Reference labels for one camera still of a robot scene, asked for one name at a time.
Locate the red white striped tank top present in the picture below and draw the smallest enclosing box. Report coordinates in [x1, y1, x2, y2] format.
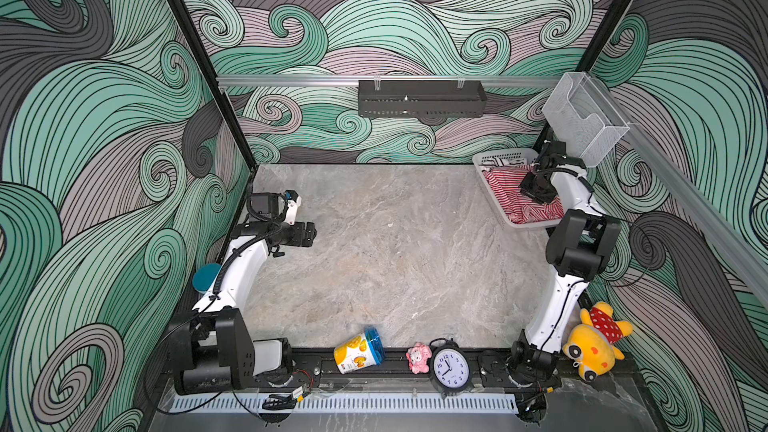
[482, 166, 564, 225]

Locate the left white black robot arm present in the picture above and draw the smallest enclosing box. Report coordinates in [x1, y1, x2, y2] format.
[161, 189, 317, 395]

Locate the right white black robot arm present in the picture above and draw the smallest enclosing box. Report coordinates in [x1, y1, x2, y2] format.
[507, 141, 621, 384]

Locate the black white zebra tank top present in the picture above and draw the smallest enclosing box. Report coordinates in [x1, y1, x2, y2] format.
[480, 156, 529, 172]

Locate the grey plastic laundry basket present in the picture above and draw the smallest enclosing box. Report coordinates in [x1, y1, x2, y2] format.
[472, 148, 565, 229]

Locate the teal lidded white cup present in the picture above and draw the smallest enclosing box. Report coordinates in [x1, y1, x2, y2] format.
[192, 263, 221, 294]

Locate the yellow blue snack cup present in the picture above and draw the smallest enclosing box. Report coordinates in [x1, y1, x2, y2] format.
[333, 327, 385, 374]

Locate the yellow plush toy red shirt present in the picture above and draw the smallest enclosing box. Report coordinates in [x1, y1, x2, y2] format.
[562, 301, 634, 382]

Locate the pink plush toy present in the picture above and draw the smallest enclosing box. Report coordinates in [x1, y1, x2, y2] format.
[406, 342, 432, 374]

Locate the black alarm clock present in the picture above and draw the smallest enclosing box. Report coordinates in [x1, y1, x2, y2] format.
[429, 338, 471, 398]

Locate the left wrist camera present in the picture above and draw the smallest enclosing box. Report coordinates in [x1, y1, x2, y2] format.
[283, 190, 302, 225]

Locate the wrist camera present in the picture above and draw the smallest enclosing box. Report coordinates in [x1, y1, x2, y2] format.
[537, 141, 568, 170]
[283, 190, 302, 225]

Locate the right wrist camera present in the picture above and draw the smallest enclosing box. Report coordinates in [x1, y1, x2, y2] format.
[537, 141, 568, 170]

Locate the clear plastic wall bin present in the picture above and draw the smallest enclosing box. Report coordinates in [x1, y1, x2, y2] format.
[543, 72, 629, 168]

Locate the black metal wall shelf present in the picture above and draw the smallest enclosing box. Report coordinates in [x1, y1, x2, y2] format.
[357, 79, 488, 121]

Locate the aluminium back wall rail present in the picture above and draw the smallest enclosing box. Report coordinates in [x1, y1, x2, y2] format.
[216, 74, 561, 89]

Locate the aluminium wall rail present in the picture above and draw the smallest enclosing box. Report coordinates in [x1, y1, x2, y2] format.
[216, 74, 561, 89]
[604, 83, 767, 296]

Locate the white slotted cable duct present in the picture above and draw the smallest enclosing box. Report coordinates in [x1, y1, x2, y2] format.
[170, 392, 518, 415]

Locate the aluminium right wall rail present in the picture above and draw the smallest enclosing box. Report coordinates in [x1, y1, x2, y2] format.
[604, 83, 767, 296]

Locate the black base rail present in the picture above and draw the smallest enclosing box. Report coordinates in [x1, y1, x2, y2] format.
[157, 346, 637, 391]

